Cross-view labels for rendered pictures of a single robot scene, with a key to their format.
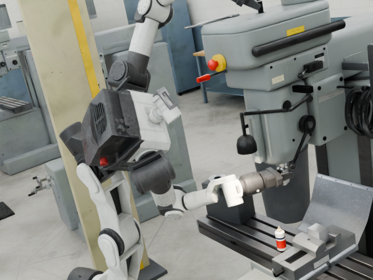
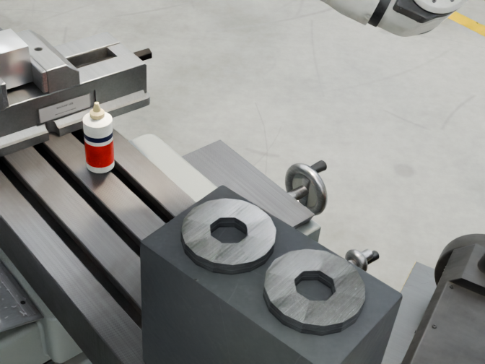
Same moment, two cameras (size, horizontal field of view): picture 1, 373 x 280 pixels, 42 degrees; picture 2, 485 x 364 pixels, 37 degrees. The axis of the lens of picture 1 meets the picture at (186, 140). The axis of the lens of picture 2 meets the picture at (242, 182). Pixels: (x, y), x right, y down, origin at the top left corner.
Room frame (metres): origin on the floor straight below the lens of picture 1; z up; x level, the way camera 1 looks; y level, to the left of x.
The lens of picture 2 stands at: (2.65, -0.27, 1.58)
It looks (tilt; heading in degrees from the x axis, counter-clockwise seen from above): 40 degrees down; 168
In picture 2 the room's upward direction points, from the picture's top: 6 degrees clockwise
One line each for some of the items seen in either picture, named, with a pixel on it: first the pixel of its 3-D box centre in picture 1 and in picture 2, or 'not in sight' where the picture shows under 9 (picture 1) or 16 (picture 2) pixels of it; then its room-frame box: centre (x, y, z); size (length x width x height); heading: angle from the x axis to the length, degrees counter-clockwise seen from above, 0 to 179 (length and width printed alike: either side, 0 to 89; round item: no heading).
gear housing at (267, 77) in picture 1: (276, 65); not in sight; (1.84, -0.40, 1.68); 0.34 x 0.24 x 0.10; 122
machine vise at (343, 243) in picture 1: (314, 249); (28, 84); (1.68, -0.41, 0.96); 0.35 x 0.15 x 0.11; 120
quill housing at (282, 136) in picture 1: (276, 120); not in sight; (1.82, -0.36, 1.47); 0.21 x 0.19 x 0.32; 32
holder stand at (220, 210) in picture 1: (227, 197); (260, 326); (2.20, -0.15, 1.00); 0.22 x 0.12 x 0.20; 42
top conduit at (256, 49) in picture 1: (300, 36); not in sight; (1.71, -0.47, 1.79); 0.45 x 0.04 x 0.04; 122
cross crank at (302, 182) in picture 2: not in sight; (293, 196); (1.56, 0.06, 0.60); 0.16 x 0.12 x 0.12; 122
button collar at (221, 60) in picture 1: (218, 63); not in sight; (1.70, -0.16, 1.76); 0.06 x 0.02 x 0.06; 32
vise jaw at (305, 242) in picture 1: (308, 244); (42, 59); (1.66, -0.39, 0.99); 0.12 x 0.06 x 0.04; 30
